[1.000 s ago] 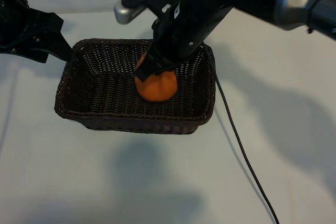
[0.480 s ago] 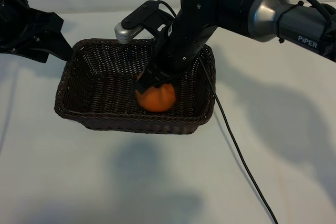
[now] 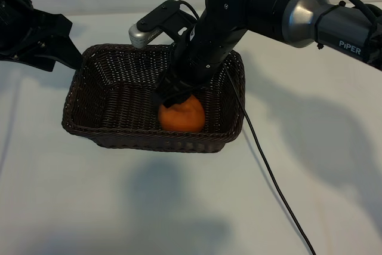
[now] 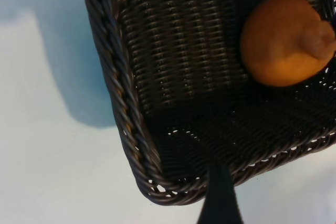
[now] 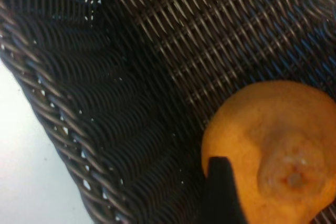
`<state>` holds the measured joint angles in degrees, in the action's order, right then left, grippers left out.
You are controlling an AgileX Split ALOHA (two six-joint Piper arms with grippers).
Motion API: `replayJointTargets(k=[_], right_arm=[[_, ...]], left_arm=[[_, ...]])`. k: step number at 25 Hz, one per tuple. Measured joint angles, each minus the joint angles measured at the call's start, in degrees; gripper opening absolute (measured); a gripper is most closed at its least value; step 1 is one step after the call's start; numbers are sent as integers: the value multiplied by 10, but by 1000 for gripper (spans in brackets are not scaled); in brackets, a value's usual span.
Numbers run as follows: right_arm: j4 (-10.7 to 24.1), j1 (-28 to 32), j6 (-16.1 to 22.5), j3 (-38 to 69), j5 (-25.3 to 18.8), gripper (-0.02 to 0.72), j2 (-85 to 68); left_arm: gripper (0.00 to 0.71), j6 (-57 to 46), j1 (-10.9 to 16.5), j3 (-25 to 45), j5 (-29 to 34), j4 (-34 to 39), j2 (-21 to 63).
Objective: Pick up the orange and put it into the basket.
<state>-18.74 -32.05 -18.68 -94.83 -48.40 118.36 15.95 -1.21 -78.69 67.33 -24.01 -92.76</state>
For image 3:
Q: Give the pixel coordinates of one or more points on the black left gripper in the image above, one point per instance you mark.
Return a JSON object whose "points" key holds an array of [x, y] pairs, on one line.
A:
{"points": [[22, 28]]}

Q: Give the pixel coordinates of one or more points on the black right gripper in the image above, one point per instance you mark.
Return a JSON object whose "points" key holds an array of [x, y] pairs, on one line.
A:
{"points": [[200, 61]]}

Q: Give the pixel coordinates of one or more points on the orange fruit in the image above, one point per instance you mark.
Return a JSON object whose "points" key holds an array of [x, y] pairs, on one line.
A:
{"points": [[182, 117]]}

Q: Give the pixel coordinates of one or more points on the dark brown wicker basket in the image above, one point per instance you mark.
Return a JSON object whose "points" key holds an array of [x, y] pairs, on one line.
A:
{"points": [[119, 108]]}

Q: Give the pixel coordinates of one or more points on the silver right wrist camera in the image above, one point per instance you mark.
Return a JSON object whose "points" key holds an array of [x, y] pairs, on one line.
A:
{"points": [[143, 35]]}

